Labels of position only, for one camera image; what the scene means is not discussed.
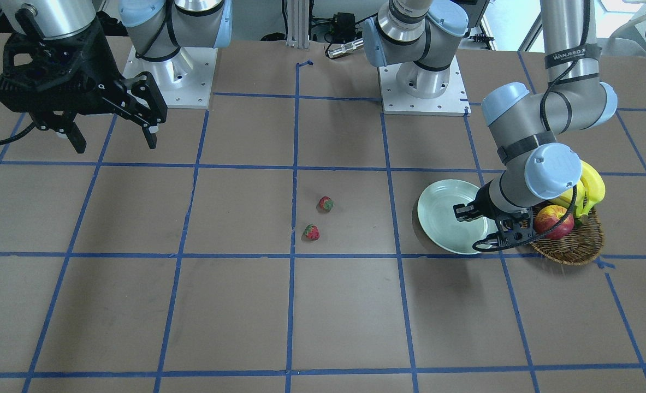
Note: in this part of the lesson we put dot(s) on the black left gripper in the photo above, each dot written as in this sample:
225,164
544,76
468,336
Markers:
483,206

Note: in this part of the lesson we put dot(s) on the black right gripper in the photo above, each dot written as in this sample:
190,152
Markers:
92,64

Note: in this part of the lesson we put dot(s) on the red strawberry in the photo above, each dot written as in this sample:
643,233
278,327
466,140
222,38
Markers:
326,204
311,232

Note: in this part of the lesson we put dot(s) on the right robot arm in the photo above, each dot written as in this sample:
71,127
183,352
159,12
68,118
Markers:
158,29

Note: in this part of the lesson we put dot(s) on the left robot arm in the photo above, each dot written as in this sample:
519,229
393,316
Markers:
423,36

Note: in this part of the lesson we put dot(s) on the light green plate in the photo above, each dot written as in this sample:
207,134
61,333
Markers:
437,217

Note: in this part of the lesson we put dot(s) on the red apple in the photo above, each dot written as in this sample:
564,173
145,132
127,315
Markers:
549,216

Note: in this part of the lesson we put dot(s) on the brown wicker basket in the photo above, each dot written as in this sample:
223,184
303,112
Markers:
581,246

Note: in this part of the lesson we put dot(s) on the yellow banana bunch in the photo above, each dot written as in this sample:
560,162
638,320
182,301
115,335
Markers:
591,190

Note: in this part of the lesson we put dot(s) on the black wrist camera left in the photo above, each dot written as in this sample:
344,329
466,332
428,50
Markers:
515,228

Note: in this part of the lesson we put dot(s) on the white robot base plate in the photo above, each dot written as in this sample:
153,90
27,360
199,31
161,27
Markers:
184,81

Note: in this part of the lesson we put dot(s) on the aluminium frame post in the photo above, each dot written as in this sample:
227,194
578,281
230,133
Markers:
298,16

